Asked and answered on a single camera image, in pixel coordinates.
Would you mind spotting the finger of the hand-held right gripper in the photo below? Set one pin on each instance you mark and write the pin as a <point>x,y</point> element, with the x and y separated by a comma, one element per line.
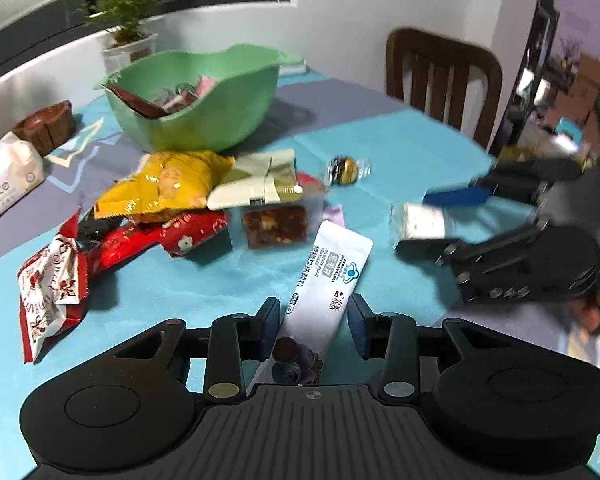
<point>480,250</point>
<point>455,196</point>

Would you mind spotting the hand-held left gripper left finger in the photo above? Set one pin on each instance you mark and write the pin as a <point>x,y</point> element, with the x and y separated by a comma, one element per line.
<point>267,327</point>

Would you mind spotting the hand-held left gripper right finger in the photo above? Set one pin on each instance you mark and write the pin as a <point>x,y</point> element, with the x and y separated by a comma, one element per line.
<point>362,327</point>

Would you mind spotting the white blueberry stick packet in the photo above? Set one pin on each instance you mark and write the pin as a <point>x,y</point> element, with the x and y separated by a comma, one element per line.
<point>330,270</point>

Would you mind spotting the brown cake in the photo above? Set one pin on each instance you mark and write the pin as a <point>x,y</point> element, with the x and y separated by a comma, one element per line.
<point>275,225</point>

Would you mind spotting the gold and black chocolate ball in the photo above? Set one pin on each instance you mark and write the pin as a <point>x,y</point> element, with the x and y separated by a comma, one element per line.
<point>342,170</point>

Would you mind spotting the purple and white snack packet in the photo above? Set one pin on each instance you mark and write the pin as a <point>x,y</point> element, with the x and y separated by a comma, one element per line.
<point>334,215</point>

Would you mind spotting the red flower snack packet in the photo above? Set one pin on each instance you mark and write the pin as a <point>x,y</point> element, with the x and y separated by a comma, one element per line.
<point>190,232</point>

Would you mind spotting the cream and gold snack packet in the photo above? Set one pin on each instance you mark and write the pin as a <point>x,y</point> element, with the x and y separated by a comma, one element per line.
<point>250,185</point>

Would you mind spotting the pink clear snack packet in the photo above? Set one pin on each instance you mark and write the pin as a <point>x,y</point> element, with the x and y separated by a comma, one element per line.
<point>310,182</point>

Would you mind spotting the yellow snack bag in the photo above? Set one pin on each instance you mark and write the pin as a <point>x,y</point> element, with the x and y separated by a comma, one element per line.
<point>165,180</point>

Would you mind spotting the black snack packet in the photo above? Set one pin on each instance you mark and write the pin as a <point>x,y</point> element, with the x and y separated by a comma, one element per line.
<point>92,230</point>

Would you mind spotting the green plastic bowl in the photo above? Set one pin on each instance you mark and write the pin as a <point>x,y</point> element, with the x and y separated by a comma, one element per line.
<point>205,120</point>

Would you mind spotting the red and white patterned packet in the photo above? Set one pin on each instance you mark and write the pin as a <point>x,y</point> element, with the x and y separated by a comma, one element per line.
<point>45,285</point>

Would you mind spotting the blue and grey tablecloth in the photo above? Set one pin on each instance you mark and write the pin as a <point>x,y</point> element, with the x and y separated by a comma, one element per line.
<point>405,135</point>

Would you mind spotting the dark wooden chair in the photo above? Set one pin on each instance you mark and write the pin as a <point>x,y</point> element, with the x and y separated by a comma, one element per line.
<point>430,42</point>

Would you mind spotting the black storage rack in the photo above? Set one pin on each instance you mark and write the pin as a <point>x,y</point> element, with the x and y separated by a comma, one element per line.
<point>542,50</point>

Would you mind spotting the stack of cardboard boxes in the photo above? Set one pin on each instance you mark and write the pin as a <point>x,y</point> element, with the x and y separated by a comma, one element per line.
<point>587,75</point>

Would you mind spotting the flat white box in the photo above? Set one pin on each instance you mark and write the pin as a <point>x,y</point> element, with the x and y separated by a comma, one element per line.
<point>292,67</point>

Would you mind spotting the brown wooden ashtray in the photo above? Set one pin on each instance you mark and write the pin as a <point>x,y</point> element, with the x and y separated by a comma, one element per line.
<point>50,127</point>

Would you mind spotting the white tissue pack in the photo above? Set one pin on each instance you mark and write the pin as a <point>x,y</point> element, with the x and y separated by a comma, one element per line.
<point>5,185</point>

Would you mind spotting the plant in white pot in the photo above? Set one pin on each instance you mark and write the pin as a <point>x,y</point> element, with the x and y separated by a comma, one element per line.
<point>130,52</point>

